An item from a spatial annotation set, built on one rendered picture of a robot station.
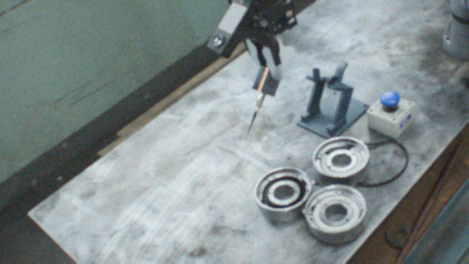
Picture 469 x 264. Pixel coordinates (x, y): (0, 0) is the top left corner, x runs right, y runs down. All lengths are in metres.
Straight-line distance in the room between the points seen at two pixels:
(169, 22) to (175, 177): 1.66
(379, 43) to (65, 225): 0.83
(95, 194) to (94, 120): 1.48
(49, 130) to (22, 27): 0.47
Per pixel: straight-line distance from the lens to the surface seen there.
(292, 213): 1.00
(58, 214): 1.22
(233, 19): 1.01
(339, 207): 1.00
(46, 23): 2.43
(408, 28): 1.46
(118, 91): 2.70
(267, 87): 1.09
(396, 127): 1.12
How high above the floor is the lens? 1.58
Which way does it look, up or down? 39 degrees down
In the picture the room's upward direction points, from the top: 12 degrees counter-clockwise
